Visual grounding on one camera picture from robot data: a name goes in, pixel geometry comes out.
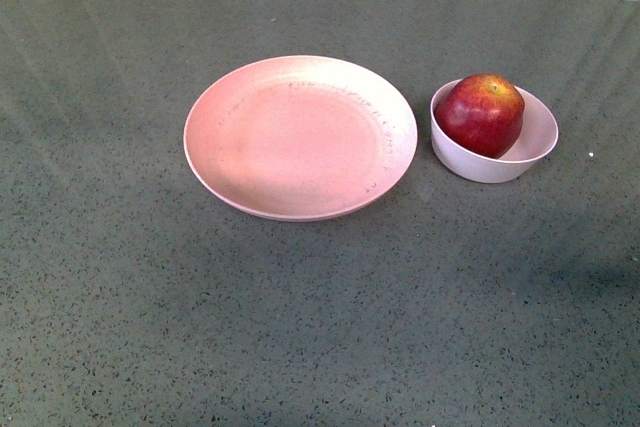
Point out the red apple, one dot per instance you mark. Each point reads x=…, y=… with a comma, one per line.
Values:
x=482, y=113

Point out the pale pink bowl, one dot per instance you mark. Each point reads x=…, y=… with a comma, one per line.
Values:
x=538, y=137

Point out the pink plate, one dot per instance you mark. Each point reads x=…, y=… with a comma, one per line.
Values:
x=300, y=138

